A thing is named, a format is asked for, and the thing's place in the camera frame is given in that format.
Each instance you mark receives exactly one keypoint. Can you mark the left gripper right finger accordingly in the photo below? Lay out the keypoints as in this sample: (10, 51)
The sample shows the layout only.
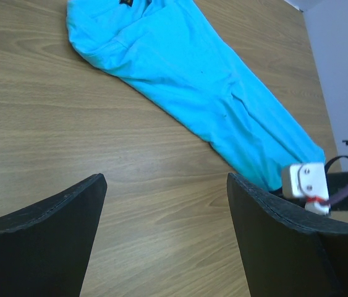
(285, 249)

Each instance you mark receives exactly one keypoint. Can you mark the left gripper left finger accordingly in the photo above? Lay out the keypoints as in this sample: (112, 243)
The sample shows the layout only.
(45, 247)

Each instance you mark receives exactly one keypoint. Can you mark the turquoise t-shirt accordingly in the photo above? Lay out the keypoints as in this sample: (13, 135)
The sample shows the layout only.
(169, 52)

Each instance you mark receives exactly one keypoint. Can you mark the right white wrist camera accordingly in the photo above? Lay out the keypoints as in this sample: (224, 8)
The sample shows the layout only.
(307, 181)

